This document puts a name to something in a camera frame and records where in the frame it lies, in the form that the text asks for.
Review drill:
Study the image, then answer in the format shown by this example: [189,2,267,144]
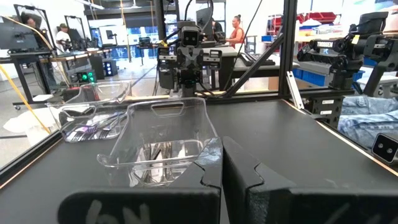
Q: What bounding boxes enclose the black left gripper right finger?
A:
[222,136,398,224]

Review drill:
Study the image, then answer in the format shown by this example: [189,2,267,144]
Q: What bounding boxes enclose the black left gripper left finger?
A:
[57,136,223,224]

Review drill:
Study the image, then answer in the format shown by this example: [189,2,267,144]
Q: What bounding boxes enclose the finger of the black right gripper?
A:
[180,70,191,98]
[190,70,200,98]

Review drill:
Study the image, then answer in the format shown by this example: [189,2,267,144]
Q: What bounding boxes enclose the clear plastic bin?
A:
[96,96,220,188]
[46,80,132,144]

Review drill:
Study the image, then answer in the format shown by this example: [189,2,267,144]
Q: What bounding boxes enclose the person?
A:
[55,22,73,53]
[224,14,248,52]
[21,15,38,32]

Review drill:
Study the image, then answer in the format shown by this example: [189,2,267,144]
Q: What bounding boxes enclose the black table mat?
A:
[0,98,398,224]

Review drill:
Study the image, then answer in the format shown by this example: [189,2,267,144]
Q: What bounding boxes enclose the blue-lit computer tower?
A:
[103,58,119,78]

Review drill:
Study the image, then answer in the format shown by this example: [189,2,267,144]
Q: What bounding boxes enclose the white display screen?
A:
[98,24,129,46]

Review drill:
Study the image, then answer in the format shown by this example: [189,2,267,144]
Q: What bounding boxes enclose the green-lit computer tower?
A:
[76,68,98,85]

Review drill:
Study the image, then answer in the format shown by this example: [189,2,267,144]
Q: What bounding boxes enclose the blue storage bin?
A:
[292,67,366,88]

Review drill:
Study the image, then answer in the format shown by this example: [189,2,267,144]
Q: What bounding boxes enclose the red shelf bins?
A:
[297,11,338,24]

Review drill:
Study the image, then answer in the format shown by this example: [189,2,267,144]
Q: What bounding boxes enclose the white-bagged trash can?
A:
[2,107,62,147]

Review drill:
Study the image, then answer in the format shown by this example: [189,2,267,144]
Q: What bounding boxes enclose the black monitor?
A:
[0,15,42,53]

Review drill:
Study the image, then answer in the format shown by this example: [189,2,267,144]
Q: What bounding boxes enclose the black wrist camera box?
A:
[180,21,201,48]

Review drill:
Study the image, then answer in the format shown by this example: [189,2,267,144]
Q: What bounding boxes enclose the black camera cable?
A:
[183,0,216,32]

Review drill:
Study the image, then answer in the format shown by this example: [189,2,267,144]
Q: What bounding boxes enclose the black aluminium rig frame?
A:
[0,0,356,188]

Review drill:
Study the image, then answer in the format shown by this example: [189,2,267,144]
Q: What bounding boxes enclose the white metal bracket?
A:
[285,70,307,111]

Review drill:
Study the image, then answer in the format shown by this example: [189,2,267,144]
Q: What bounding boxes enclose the black stereo camera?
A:
[371,133,398,166]

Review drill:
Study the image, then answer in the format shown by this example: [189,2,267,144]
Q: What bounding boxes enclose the yellow hanging cable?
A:
[0,63,52,136]

